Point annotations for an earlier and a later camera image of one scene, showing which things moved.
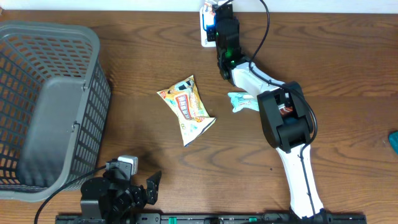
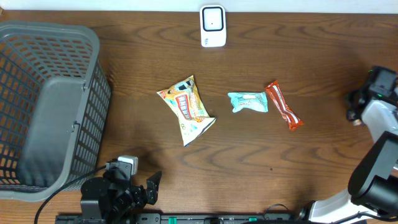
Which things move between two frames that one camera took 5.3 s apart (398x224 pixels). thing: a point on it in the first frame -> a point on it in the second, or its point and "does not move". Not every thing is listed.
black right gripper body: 218,47 -> 351,111
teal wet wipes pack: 241,100 does not move
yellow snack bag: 183,98 does not move
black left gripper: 152,183 does not move
